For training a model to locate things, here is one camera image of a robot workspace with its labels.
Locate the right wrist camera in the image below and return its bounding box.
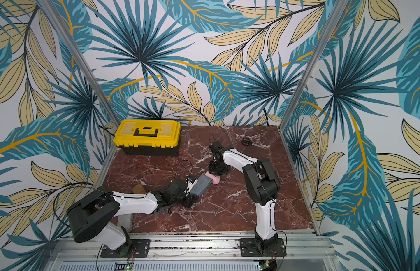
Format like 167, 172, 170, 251
210, 141, 224, 155

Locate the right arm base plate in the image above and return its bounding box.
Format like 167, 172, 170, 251
237, 238, 287, 257

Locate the pink microfibre cloth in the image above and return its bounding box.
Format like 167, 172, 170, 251
205, 172, 220, 185

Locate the grey rectangular block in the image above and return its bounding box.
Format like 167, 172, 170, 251
189, 173, 213, 198

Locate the yellow black toolbox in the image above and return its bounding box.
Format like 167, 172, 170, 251
114, 119, 181, 157

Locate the aluminium front rail frame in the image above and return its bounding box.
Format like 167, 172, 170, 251
44, 230, 342, 271

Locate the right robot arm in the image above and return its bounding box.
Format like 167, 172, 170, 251
208, 145, 281, 249

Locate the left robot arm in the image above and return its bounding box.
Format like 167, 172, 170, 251
67, 180, 195, 257

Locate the tan round object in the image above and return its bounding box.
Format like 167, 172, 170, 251
132, 184, 147, 194

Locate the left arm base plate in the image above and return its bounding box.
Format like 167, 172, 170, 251
100, 239, 151, 259

